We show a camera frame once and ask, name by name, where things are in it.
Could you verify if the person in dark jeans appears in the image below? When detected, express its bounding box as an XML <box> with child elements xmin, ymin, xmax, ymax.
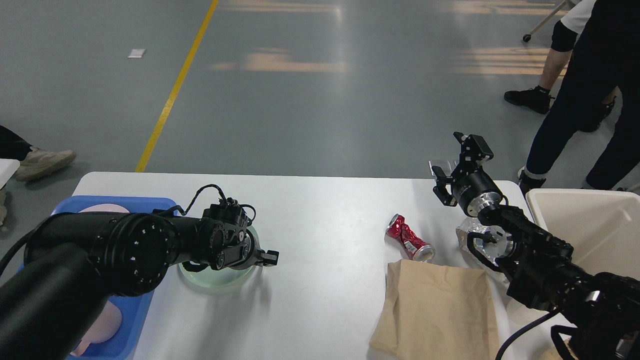
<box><xmin>518</xmin><ymin>0</ymin><xmax>639</xmax><ymax>194</ymax></box>

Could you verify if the crumpled clear plastic wrapper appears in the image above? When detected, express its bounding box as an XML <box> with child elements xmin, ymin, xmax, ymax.
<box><xmin>455</xmin><ymin>217</ymin><xmax>514</xmax><ymax>288</ymax></box>

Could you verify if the brown paper bag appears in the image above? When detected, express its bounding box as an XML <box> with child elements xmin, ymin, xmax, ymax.
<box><xmin>369</xmin><ymin>259</ymin><xmax>499</xmax><ymax>360</ymax></box>

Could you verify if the beige plastic bin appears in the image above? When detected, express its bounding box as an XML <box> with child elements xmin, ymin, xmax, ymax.
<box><xmin>525</xmin><ymin>188</ymin><xmax>640</xmax><ymax>280</ymax></box>

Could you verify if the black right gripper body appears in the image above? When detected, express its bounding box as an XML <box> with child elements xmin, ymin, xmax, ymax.
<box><xmin>451</xmin><ymin>170</ymin><xmax>505</xmax><ymax>218</ymax></box>

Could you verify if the green plate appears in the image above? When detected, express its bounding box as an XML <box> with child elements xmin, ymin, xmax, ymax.
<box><xmin>178</xmin><ymin>225</ymin><xmax>262</xmax><ymax>289</ymax></box>

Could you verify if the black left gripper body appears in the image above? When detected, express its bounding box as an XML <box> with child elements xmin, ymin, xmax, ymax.
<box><xmin>235</xmin><ymin>225</ymin><xmax>266</xmax><ymax>271</ymax></box>

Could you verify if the pink mug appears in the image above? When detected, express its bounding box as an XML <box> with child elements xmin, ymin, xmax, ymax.
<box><xmin>70</xmin><ymin>300</ymin><xmax>122</xmax><ymax>357</ymax></box>

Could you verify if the blue plastic tray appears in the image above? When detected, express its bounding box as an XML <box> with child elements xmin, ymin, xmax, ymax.
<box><xmin>17</xmin><ymin>195</ymin><xmax>179</xmax><ymax>360</ymax></box>

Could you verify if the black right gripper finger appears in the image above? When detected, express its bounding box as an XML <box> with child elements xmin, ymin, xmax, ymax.
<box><xmin>453</xmin><ymin>131</ymin><xmax>494</xmax><ymax>177</ymax></box>
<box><xmin>431</xmin><ymin>166</ymin><xmax>458</xmax><ymax>207</ymax></box>

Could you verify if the person at left edge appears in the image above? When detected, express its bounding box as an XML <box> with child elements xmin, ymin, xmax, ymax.
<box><xmin>0</xmin><ymin>126</ymin><xmax>77</xmax><ymax>182</ymax></box>

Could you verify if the white chair frame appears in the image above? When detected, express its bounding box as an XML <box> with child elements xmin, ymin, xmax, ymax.
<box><xmin>521</xmin><ymin>0</ymin><xmax>579</xmax><ymax>43</ymax></box>

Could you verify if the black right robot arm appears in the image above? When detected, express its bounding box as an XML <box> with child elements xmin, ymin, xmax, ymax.
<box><xmin>431</xmin><ymin>131</ymin><xmax>640</xmax><ymax>360</ymax></box>

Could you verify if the crushed red soda can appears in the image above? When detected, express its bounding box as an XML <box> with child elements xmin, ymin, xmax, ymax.
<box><xmin>385</xmin><ymin>213</ymin><xmax>435</xmax><ymax>263</ymax></box>

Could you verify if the pink plate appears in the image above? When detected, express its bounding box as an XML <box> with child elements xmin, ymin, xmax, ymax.
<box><xmin>78</xmin><ymin>203</ymin><xmax>130</xmax><ymax>214</ymax></box>

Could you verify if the person in white shirt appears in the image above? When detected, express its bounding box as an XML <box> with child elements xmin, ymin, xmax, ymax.
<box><xmin>503</xmin><ymin>0</ymin><xmax>595</xmax><ymax>115</ymax></box>

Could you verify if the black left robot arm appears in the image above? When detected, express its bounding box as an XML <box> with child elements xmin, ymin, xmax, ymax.
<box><xmin>1</xmin><ymin>184</ymin><xmax>280</xmax><ymax>360</ymax></box>

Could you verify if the white side table corner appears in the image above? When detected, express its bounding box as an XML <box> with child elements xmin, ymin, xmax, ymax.
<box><xmin>0</xmin><ymin>158</ymin><xmax>20</xmax><ymax>189</ymax></box>

